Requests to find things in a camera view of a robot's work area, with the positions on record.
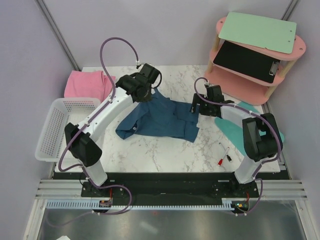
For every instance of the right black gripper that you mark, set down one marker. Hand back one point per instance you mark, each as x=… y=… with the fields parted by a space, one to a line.
x=197 y=99

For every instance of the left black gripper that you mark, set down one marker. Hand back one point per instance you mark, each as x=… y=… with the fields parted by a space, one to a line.
x=149 y=98

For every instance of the blue t shirt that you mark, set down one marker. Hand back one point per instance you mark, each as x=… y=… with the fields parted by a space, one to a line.
x=160 y=117

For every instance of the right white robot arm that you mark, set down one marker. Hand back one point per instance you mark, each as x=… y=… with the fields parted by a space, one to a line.
x=261 y=138

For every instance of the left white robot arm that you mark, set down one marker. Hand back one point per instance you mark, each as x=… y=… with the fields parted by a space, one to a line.
x=81 y=139

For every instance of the pink three tier shelf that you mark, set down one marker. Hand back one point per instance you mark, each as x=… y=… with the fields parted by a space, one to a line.
x=244 y=87

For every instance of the teal cutting board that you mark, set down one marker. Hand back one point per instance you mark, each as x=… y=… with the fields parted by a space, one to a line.
x=235 y=133

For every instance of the black clipboard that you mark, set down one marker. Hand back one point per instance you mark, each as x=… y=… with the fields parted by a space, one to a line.
x=246 y=61

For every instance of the pink folded t shirt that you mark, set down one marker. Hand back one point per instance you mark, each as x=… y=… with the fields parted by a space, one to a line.
x=88 y=85

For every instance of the black cap marker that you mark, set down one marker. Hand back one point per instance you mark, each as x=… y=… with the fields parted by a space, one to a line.
x=223 y=147

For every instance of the red cap marker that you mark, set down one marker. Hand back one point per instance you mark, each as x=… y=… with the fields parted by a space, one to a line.
x=223 y=156

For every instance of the white plastic basket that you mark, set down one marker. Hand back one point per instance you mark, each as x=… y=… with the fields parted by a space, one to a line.
x=52 y=140

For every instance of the green clipboard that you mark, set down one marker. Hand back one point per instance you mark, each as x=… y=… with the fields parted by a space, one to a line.
x=259 y=31

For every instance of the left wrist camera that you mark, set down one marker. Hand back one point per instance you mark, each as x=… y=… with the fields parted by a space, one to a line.
x=150 y=72

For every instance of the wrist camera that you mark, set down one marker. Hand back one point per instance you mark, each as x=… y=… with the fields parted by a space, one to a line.
x=150 y=72
x=214 y=93

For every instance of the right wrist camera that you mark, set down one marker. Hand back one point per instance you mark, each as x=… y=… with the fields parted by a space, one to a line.
x=214 y=93

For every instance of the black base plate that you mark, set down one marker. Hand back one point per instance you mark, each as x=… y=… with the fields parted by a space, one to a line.
x=218 y=185

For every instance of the white cable duct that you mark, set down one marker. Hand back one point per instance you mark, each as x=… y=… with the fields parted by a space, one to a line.
x=77 y=204

